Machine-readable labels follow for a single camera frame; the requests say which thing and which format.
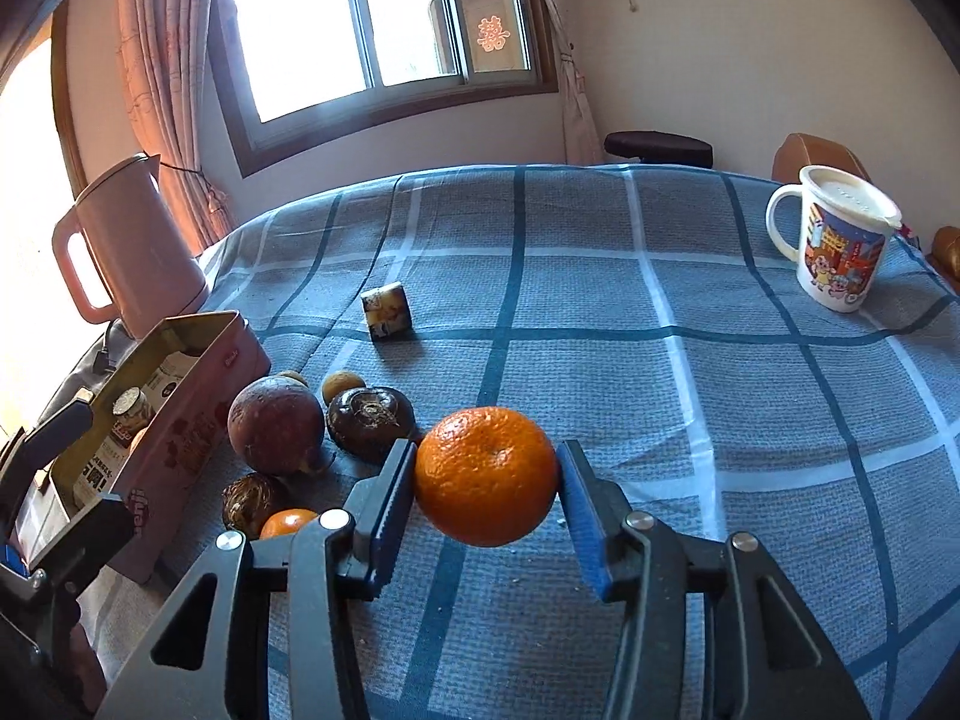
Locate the pink metal tin box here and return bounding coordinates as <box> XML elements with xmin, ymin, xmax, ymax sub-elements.
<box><xmin>14</xmin><ymin>310</ymin><xmax>270</xmax><ymax>583</ymax></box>

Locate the dark glossy chestnut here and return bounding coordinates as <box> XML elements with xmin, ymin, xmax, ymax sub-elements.
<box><xmin>221</xmin><ymin>473</ymin><xmax>288</xmax><ymax>541</ymax></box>

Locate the small orange mandarin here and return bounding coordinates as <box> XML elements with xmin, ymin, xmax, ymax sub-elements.
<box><xmin>259</xmin><ymin>509</ymin><xmax>317</xmax><ymax>539</ymax></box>

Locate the small foil-lid jar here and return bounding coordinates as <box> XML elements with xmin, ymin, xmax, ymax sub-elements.
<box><xmin>110</xmin><ymin>387</ymin><xmax>155</xmax><ymax>447</ymax></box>

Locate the dark brown water chestnut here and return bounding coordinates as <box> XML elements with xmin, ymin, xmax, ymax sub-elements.
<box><xmin>325</xmin><ymin>387</ymin><xmax>418</xmax><ymax>465</ymax></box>

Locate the white tied curtain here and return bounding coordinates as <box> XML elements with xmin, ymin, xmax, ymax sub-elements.
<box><xmin>544</xmin><ymin>0</ymin><xmax>605</xmax><ymax>166</ymax></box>

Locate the purple round fruit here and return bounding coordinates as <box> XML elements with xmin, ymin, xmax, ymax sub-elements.
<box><xmin>228</xmin><ymin>374</ymin><xmax>325</xmax><ymax>476</ymax></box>

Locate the white cartoon mug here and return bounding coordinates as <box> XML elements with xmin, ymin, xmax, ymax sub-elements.
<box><xmin>765</xmin><ymin>164</ymin><xmax>903</xmax><ymax>314</ymax></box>

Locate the window with brown frame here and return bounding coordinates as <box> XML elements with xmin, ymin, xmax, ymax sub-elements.
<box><xmin>208</xmin><ymin>0</ymin><xmax>556</xmax><ymax>176</ymax></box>

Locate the large orange mandarin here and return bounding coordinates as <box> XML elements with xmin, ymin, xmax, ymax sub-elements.
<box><xmin>413</xmin><ymin>406</ymin><xmax>560</xmax><ymax>548</ymax></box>

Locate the printed paper leaflet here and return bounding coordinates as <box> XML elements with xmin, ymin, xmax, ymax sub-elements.
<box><xmin>71</xmin><ymin>351</ymin><xmax>199</xmax><ymax>509</ymax></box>

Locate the brown wooden chair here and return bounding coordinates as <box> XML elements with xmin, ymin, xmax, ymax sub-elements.
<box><xmin>771</xmin><ymin>132</ymin><xmax>871</xmax><ymax>184</ymax></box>
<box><xmin>928</xmin><ymin>226</ymin><xmax>960</xmax><ymax>293</ymax></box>

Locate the pink patterned curtain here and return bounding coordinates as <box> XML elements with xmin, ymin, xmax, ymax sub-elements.
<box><xmin>117</xmin><ymin>0</ymin><xmax>233</xmax><ymax>254</ymax></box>

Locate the small cube snack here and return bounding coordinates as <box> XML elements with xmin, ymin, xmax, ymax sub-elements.
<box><xmin>359</xmin><ymin>281</ymin><xmax>413</xmax><ymax>341</ymax></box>

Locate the blue plaid tablecloth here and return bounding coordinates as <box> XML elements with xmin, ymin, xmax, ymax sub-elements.
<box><xmin>73</xmin><ymin>163</ymin><xmax>960</xmax><ymax>720</ymax></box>

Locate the black round stool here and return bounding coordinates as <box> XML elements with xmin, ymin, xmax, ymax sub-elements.
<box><xmin>604</xmin><ymin>130</ymin><xmax>715</xmax><ymax>169</ymax></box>

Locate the pink electric kettle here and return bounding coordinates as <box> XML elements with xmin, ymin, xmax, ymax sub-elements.
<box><xmin>52</xmin><ymin>153</ymin><xmax>208</xmax><ymax>340</ymax></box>

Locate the tan longan fruit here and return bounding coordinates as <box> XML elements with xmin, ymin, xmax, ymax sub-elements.
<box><xmin>320</xmin><ymin>369</ymin><xmax>366</xmax><ymax>405</ymax></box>
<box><xmin>277</xmin><ymin>371</ymin><xmax>311</xmax><ymax>388</ymax></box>

